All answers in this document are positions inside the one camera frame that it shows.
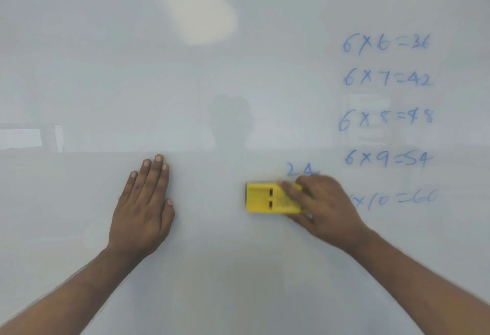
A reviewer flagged person's left hand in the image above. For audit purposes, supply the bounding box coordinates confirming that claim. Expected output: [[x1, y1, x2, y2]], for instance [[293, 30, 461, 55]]
[[106, 154, 176, 258]]

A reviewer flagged person's right hand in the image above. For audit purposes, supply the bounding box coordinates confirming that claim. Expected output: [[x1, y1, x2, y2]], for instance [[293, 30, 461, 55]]
[[277, 174, 377, 254]]

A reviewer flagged yellow whiteboard eraser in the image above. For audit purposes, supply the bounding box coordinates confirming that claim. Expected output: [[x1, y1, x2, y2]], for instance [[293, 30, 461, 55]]
[[244, 182, 307, 215]]

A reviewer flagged person's right forearm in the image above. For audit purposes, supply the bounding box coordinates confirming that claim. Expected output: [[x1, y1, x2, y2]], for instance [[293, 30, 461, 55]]
[[346, 229, 490, 335]]

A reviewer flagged person's left forearm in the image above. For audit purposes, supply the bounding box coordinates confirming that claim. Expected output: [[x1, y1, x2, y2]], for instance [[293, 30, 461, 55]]
[[0, 246, 150, 335]]

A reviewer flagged white whiteboard with blue writing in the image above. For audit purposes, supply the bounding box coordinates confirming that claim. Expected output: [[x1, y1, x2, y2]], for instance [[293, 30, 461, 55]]
[[0, 0, 490, 335]]

